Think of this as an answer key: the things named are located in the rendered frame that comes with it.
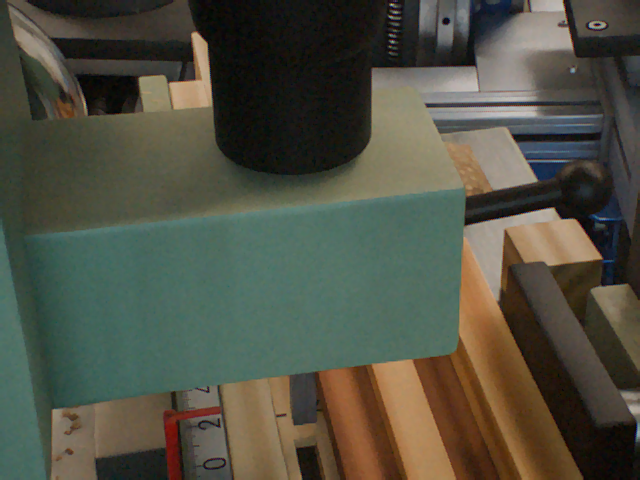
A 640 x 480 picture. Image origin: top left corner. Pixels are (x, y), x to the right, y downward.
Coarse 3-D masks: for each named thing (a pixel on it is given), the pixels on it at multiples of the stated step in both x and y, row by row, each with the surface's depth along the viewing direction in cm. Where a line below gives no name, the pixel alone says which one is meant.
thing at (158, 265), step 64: (64, 128) 44; (128, 128) 44; (192, 128) 44; (384, 128) 44; (64, 192) 41; (128, 192) 41; (192, 192) 41; (256, 192) 41; (320, 192) 40; (384, 192) 40; (448, 192) 41; (64, 256) 39; (128, 256) 40; (192, 256) 40; (256, 256) 41; (320, 256) 41; (384, 256) 42; (448, 256) 42; (64, 320) 41; (128, 320) 41; (192, 320) 42; (256, 320) 42; (320, 320) 43; (384, 320) 43; (448, 320) 44; (64, 384) 42; (128, 384) 43; (192, 384) 43
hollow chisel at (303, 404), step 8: (296, 376) 48; (304, 376) 48; (312, 376) 48; (296, 384) 48; (304, 384) 48; (312, 384) 48; (296, 392) 48; (304, 392) 48; (312, 392) 48; (296, 400) 49; (304, 400) 49; (312, 400) 49; (296, 408) 49; (304, 408) 49; (312, 408) 49; (296, 416) 49; (304, 416) 49; (312, 416) 49; (296, 424) 49
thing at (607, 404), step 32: (512, 288) 49; (544, 288) 49; (512, 320) 50; (544, 320) 47; (576, 320) 47; (544, 352) 47; (576, 352) 46; (544, 384) 47; (576, 384) 44; (608, 384) 44; (576, 416) 44; (608, 416) 43; (576, 448) 45; (608, 448) 43
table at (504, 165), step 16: (496, 128) 77; (480, 144) 75; (496, 144) 75; (512, 144) 75; (480, 160) 74; (496, 160) 74; (512, 160) 74; (496, 176) 72; (512, 176) 72; (528, 176) 72; (480, 224) 69; (496, 224) 69; (512, 224) 69; (480, 240) 67; (496, 240) 67; (480, 256) 66; (496, 256) 66; (496, 272) 65; (496, 288) 64; (176, 400) 66
